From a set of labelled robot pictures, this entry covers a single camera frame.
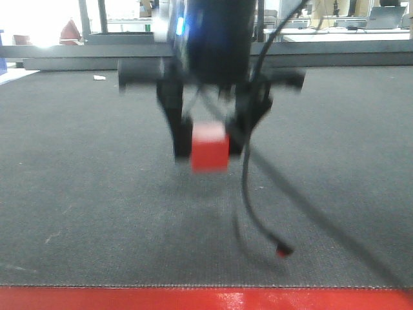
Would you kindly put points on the silver laptop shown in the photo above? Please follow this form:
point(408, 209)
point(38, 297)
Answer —
point(385, 17)

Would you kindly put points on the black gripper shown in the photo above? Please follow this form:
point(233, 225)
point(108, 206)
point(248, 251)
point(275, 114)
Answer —
point(252, 98)

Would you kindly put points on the blue plastic bin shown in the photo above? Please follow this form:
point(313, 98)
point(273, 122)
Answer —
point(3, 65)

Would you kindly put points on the dark grey fabric mat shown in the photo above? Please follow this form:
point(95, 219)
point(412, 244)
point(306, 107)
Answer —
point(91, 194)

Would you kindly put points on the red magnetic cube block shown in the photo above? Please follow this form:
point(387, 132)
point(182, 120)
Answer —
point(210, 148)

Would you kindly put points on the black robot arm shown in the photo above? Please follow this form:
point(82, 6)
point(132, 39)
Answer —
point(210, 42)

